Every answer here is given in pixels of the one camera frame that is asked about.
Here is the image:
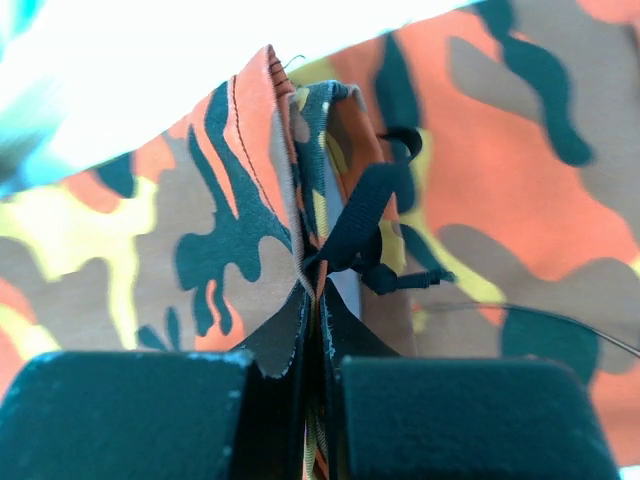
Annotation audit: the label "orange camouflage trousers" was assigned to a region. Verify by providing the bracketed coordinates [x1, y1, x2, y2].
[1, 1, 639, 479]

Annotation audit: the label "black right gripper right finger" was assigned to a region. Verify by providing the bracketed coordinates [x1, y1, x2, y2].
[319, 280, 399, 479]

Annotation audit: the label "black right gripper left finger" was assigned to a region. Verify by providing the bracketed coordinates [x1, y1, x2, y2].
[234, 284, 311, 479]

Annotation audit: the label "teal t-shirt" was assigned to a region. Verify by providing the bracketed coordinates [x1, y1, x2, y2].
[1, 1, 72, 197]

